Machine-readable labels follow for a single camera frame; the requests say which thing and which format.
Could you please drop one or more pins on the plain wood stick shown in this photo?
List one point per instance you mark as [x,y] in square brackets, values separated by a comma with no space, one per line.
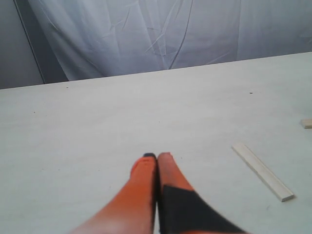
[273,183]
[306,123]

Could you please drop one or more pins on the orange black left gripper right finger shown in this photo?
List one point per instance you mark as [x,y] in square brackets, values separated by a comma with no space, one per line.
[181,209]

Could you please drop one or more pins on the white backdrop cloth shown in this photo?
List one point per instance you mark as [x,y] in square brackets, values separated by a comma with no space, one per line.
[49,41]

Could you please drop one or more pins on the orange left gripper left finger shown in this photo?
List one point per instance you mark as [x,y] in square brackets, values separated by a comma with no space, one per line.
[132,209]

